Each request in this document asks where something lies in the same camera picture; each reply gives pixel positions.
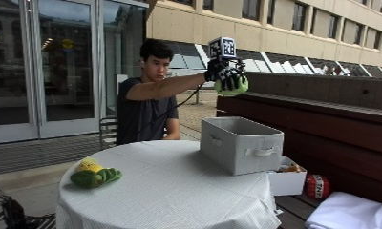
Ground white marker cube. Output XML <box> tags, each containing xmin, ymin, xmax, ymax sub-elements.
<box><xmin>207</xmin><ymin>36</ymin><xmax>238</xmax><ymax>60</ymax></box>

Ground grey fabric storage bin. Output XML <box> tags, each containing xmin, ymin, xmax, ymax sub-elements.
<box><xmin>199</xmin><ymin>115</ymin><xmax>286</xmax><ymax>177</ymax></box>

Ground white tablecloth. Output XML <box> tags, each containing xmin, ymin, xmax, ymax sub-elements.
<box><xmin>55</xmin><ymin>139</ymin><xmax>283</xmax><ymax>229</ymax></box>

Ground black cable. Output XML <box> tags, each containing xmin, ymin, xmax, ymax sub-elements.
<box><xmin>135</xmin><ymin>83</ymin><xmax>206</xmax><ymax>135</ymax></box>

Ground white folded cloth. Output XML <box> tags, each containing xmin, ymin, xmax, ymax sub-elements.
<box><xmin>304</xmin><ymin>191</ymin><xmax>382</xmax><ymax>229</ymax></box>

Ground wooden bench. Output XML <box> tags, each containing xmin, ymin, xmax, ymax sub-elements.
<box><xmin>215</xmin><ymin>92</ymin><xmax>382</xmax><ymax>229</ymax></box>

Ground glass door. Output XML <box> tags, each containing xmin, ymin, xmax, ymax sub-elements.
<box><xmin>0</xmin><ymin>0</ymin><xmax>150</xmax><ymax>146</ymax></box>

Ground white cardboard box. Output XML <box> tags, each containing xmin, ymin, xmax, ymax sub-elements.
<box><xmin>267</xmin><ymin>156</ymin><xmax>308</xmax><ymax>197</ymax></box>

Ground orange toy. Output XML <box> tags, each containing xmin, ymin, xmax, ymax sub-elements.
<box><xmin>279</xmin><ymin>162</ymin><xmax>303</xmax><ymax>174</ymax></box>

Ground green plush toy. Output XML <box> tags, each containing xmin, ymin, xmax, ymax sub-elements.
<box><xmin>212</xmin><ymin>75</ymin><xmax>251</xmax><ymax>97</ymax></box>

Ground dark metal chair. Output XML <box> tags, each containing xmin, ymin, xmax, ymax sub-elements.
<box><xmin>0</xmin><ymin>165</ymin><xmax>58</xmax><ymax>229</ymax></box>

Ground the person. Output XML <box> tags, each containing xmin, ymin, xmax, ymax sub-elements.
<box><xmin>115</xmin><ymin>38</ymin><xmax>250</xmax><ymax>147</ymax></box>

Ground corn cob plush toy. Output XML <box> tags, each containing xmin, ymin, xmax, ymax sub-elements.
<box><xmin>68</xmin><ymin>156</ymin><xmax>123</xmax><ymax>189</ymax></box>

